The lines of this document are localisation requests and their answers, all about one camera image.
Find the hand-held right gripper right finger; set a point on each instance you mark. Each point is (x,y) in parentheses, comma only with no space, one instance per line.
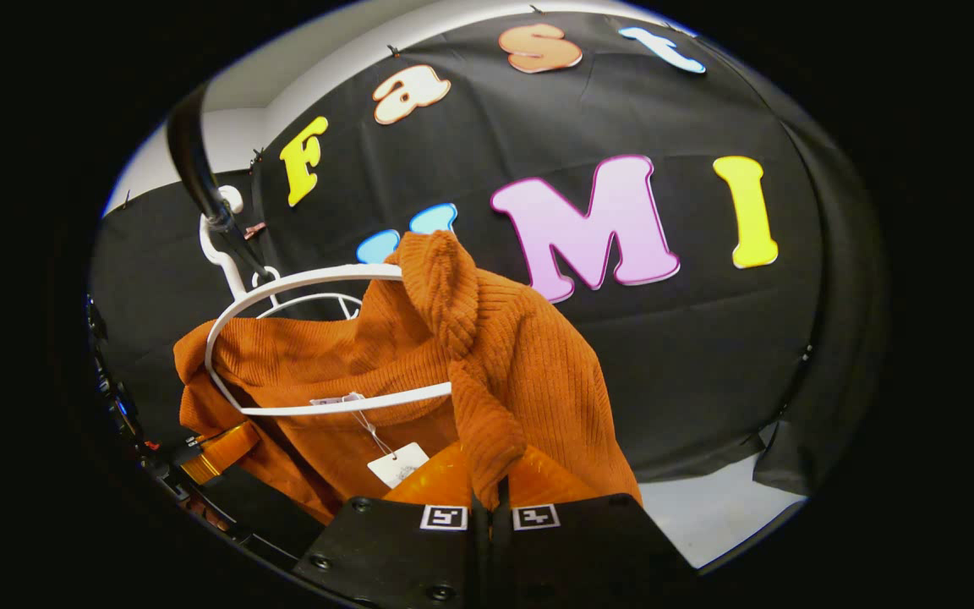
(580,558)

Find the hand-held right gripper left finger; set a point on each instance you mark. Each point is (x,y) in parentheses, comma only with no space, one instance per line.
(402,558)

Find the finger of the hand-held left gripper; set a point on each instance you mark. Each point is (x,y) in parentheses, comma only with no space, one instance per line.
(229,448)

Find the orange ribbed shirt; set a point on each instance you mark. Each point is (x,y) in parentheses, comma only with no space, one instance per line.
(538,381)

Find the white clothes hanger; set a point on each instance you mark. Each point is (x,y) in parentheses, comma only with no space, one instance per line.
(326,272)

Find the white empty hanger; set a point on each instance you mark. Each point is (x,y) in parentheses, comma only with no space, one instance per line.
(309,295)

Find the black metal clothes rack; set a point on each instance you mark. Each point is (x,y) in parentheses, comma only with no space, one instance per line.
(191,161)

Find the copper clip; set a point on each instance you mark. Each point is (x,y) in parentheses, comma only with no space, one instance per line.
(255,230)

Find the black backdrop cloth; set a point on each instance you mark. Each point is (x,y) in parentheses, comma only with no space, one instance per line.
(664,355)

